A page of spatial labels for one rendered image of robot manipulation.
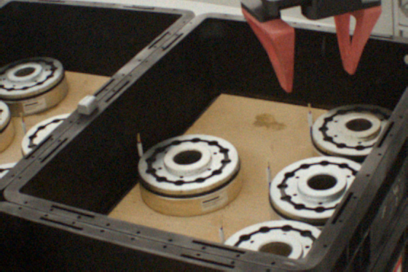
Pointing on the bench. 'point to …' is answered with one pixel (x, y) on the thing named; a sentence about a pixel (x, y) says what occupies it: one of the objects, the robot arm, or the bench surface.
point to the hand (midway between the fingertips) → (318, 71)
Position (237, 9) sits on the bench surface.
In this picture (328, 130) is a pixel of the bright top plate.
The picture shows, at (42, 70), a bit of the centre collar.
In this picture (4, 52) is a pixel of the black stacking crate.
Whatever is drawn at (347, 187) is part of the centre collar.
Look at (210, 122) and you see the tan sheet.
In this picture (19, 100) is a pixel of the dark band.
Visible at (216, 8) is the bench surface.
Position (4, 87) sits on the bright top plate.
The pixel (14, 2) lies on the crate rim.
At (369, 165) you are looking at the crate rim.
